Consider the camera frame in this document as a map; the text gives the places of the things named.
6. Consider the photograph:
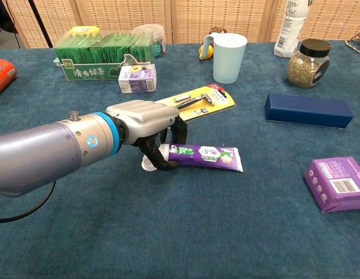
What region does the brown syrup bottle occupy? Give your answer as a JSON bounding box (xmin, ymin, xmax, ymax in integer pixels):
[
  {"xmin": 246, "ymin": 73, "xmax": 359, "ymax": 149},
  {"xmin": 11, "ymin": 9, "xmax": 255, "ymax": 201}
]
[{"xmin": 198, "ymin": 26, "xmax": 227, "ymax": 60}]

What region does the glass jar black lid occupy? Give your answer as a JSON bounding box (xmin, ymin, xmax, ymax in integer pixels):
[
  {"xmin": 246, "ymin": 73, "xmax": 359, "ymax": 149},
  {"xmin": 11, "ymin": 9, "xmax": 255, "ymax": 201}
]
[{"xmin": 286, "ymin": 38, "xmax": 332, "ymax": 88}]

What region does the green tea bag box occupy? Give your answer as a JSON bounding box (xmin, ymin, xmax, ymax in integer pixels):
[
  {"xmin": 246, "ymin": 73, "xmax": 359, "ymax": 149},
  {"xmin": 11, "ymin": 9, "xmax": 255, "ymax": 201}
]
[{"xmin": 54, "ymin": 30, "xmax": 156, "ymax": 82}]

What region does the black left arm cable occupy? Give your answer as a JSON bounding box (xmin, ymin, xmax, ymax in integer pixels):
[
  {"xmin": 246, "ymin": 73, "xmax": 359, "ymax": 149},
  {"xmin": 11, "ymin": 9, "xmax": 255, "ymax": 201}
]
[{"xmin": 0, "ymin": 180, "xmax": 57, "ymax": 224}]

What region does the dark blue long box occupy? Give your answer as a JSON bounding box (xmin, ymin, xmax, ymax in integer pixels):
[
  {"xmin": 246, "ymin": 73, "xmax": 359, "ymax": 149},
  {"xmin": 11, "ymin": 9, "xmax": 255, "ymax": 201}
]
[{"xmin": 264, "ymin": 92, "xmax": 354, "ymax": 129}]

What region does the small purple white-capped bottle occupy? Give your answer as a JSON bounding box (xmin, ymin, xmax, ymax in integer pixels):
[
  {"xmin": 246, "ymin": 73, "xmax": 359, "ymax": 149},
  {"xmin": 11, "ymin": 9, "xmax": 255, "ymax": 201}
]
[{"xmin": 141, "ymin": 144, "xmax": 244, "ymax": 173}]

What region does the blue tablecloth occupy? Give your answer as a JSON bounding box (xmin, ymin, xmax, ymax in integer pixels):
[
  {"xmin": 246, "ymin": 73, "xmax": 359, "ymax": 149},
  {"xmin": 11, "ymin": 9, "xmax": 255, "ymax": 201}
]
[{"xmin": 0, "ymin": 40, "xmax": 360, "ymax": 279}]

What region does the light blue plastic cup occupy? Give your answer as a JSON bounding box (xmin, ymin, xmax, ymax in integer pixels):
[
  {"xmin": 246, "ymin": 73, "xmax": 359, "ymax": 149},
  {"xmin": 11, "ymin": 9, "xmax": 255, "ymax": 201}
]
[{"xmin": 205, "ymin": 33, "xmax": 248, "ymax": 85}]

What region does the thin black floor cable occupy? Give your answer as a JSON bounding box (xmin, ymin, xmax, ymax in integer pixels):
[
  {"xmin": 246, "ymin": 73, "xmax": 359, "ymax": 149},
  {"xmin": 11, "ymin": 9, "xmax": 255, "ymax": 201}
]
[{"xmin": 13, "ymin": 14, "xmax": 22, "ymax": 49}]

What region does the small purple packet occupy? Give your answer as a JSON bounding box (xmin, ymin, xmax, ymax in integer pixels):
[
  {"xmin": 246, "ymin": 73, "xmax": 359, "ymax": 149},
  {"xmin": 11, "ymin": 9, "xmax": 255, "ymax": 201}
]
[{"xmin": 304, "ymin": 156, "xmax": 360, "ymax": 213}]

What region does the bundle of twine rope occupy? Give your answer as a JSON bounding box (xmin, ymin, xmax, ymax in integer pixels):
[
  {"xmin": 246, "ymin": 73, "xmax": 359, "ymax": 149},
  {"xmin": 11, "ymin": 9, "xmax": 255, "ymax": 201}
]
[{"xmin": 344, "ymin": 32, "xmax": 360, "ymax": 56}]

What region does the red drink can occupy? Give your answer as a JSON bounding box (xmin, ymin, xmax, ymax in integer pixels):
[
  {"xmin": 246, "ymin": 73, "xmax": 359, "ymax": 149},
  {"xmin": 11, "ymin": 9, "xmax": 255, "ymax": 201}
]
[{"xmin": 0, "ymin": 58, "xmax": 18, "ymax": 99}]

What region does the clear round tub of clips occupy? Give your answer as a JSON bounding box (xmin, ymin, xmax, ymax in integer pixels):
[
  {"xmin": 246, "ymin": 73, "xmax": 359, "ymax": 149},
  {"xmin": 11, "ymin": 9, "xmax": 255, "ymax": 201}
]
[{"xmin": 132, "ymin": 23, "xmax": 166, "ymax": 58}]

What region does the yellow lid container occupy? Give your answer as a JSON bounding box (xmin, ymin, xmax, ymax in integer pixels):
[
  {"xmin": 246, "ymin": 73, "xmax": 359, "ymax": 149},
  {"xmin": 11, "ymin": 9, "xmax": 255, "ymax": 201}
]
[{"xmin": 67, "ymin": 26, "xmax": 101, "ymax": 37}]

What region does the razor in yellow blister pack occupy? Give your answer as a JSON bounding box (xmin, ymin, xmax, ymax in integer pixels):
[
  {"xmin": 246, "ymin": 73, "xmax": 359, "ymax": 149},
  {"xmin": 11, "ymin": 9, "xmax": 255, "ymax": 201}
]
[{"xmin": 155, "ymin": 84, "xmax": 236, "ymax": 123}]

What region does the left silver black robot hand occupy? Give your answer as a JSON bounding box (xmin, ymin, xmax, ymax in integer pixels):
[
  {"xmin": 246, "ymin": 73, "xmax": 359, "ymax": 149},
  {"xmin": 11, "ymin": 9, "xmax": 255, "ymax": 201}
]
[{"xmin": 106, "ymin": 99, "xmax": 188, "ymax": 172}]

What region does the small purple juice carton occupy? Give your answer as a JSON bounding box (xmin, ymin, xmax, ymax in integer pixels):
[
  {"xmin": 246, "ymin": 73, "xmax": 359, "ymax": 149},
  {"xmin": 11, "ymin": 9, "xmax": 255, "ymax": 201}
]
[{"xmin": 117, "ymin": 63, "xmax": 158, "ymax": 94}]

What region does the woven bamboo folding screen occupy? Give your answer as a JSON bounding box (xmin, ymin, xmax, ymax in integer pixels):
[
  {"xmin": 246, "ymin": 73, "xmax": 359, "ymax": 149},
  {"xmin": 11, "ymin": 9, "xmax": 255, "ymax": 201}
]
[{"xmin": 2, "ymin": 0, "xmax": 360, "ymax": 49}]

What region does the white drink bottle yellow cap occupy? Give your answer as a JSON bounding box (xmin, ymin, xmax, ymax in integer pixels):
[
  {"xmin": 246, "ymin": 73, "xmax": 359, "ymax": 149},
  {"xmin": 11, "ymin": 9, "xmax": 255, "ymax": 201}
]
[{"xmin": 273, "ymin": 0, "xmax": 310, "ymax": 58}]

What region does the black tripod stand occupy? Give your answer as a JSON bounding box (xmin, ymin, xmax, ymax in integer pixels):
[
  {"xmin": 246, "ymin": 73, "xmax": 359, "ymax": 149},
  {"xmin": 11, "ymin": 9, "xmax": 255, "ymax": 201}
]
[{"xmin": 27, "ymin": 0, "xmax": 54, "ymax": 48}]

